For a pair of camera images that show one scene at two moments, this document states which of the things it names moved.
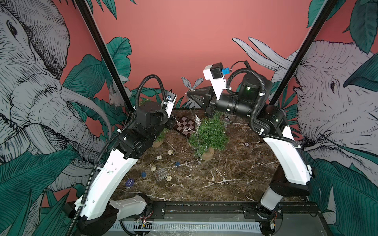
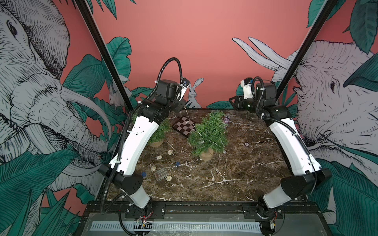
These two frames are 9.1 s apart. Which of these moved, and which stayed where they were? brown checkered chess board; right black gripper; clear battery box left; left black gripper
Moved: left black gripper; right black gripper
Stayed: brown checkered chess board; clear battery box left
